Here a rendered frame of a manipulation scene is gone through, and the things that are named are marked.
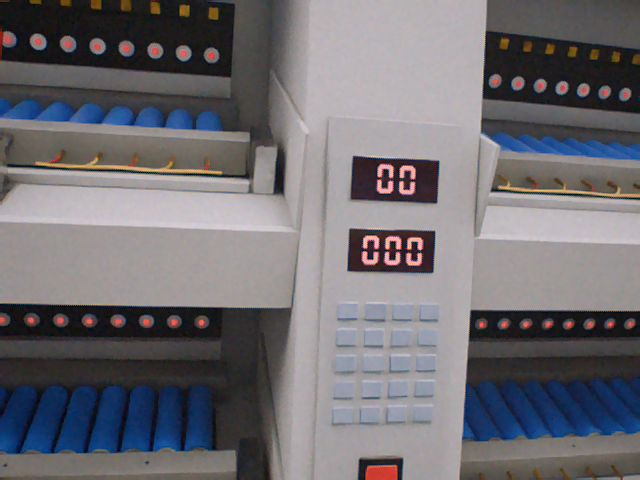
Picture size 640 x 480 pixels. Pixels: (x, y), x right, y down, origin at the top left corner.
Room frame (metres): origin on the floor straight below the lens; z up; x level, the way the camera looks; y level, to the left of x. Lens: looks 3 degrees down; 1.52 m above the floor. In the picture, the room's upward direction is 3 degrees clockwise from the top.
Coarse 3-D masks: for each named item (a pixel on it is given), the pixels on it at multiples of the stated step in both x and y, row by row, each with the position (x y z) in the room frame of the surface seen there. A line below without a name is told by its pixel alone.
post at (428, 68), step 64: (320, 0) 0.30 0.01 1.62; (384, 0) 0.31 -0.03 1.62; (448, 0) 0.32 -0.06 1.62; (320, 64) 0.30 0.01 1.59; (384, 64) 0.31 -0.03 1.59; (448, 64) 0.32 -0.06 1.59; (320, 128) 0.31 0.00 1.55; (320, 192) 0.31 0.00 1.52; (320, 256) 0.31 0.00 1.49; (448, 384) 0.32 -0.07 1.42; (448, 448) 0.32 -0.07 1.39
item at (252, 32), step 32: (224, 0) 0.49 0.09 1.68; (256, 0) 0.50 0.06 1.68; (512, 0) 0.54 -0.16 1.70; (544, 0) 0.55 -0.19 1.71; (576, 0) 0.55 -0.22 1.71; (608, 0) 0.56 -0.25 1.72; (256, 32) 0.50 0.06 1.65; (512, 32) 0.54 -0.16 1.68; (544, 32) 0.55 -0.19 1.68; (576, 32) 0.55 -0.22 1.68; (608, 32) 0.56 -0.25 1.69; (256, 64) 0.50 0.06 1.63; (256, 96) 0.50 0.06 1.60; (224, 320) 0.49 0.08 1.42; (256, 320) 0.50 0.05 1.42; (224, 352) 0.49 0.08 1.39; (256, 352) 0.50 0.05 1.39
